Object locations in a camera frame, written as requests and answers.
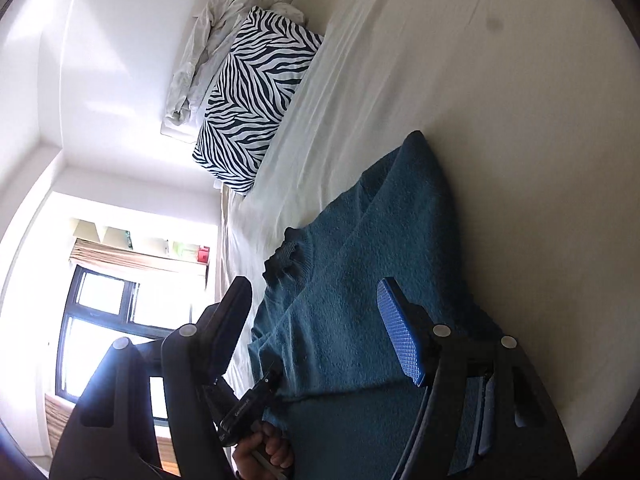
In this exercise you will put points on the beige curtain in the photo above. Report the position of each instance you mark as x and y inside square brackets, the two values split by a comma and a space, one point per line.
[140, 260]

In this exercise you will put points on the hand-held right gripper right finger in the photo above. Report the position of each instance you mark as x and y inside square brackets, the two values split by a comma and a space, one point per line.
[400, 325]

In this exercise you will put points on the bed with beige sheet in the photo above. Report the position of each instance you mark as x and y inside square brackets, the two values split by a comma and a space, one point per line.
[500, 110]

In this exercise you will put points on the red box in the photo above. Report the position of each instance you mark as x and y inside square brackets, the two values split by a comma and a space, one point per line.
[203, 254]

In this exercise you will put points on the teal knit sweater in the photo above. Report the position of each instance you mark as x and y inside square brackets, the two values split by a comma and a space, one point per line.
[350, 260]

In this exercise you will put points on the zebra print pillow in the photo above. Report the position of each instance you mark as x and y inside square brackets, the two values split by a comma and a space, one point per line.
[250, 95]

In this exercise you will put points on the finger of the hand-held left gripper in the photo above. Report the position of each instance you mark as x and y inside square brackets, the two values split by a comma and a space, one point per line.
[271, 375]

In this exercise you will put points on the white folded duvet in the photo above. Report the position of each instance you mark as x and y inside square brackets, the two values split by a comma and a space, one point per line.
[210, 45]

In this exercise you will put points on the white wall shelf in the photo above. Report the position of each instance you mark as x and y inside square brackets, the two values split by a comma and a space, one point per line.
[115, 232]

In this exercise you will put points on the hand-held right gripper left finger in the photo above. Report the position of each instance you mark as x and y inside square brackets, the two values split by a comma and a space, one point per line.
[230, 320]

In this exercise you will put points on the black framed window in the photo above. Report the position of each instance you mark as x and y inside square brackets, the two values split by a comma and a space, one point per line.
[100, 310]

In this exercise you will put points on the person's left hand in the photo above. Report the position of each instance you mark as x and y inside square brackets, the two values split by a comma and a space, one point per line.
[272, 447]

